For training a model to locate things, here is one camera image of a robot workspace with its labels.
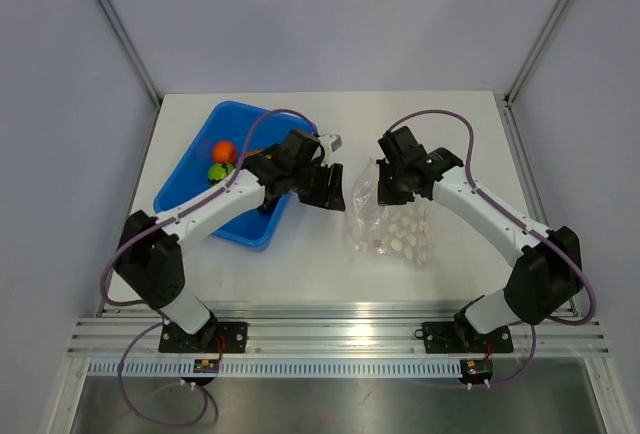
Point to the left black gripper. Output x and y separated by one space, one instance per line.
329 192

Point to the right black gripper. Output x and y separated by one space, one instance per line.
385 196

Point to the clear zip top bag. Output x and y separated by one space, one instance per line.
401 233

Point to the green toy ball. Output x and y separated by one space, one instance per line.
218 172

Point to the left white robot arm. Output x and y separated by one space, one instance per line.
151 250

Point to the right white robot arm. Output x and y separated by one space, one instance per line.
544 262

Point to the dark purple toy eggplant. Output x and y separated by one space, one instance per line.
267 208

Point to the orange toy fruit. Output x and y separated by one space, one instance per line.
224 152

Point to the right small circuit board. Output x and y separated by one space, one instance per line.
476 372

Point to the small circuit board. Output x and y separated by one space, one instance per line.
206 366
476 372

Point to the left small circuit board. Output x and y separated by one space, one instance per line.
206 366

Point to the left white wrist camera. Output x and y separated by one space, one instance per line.
330 143

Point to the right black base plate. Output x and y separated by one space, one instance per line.
441 337

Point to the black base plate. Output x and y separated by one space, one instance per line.
441 337
224 337

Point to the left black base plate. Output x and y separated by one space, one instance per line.
224 337

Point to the white slotted cable duct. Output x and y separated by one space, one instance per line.
273 368

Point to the aluminium rail frame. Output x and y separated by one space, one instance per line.
326 330

